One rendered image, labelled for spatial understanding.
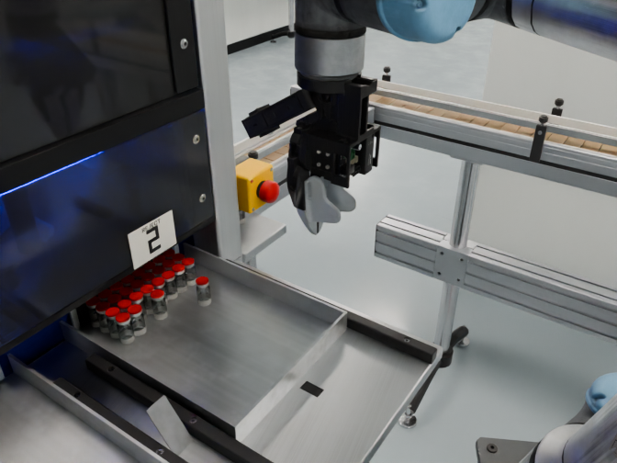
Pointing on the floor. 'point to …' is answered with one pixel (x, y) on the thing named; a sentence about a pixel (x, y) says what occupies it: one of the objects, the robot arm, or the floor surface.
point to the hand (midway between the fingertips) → (310, 222)
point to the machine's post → (217, 129)
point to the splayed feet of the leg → (433, 376)
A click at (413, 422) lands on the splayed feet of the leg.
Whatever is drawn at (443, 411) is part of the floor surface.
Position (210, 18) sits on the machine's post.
